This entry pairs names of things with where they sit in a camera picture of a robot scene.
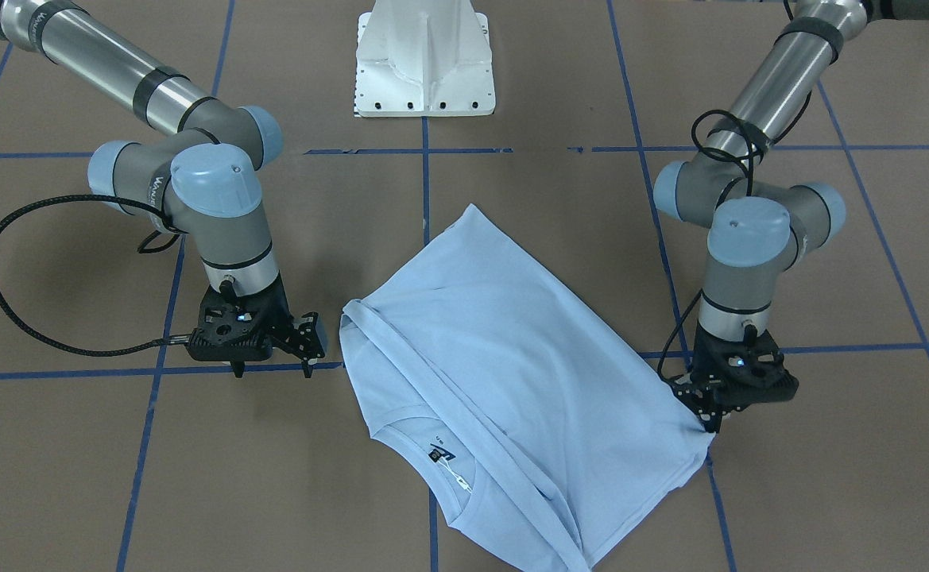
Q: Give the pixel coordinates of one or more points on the white pedestal column with base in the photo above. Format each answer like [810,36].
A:
[423,59]

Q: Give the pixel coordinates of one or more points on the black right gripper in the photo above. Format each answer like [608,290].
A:
[279,316]

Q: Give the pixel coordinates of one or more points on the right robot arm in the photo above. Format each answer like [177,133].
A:
[200,181]

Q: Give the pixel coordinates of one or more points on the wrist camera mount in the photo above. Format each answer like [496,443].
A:
[237,330]
[767,379]

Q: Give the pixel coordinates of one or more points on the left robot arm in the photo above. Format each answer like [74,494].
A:
[757,231]

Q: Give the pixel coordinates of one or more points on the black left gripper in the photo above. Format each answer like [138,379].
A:
[701,364]

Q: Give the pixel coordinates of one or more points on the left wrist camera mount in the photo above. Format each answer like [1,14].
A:
[767,379]

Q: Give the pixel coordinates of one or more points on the light blue t-shirt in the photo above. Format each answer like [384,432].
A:
[544,437]

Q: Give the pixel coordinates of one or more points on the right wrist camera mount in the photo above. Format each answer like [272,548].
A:
[237,330]

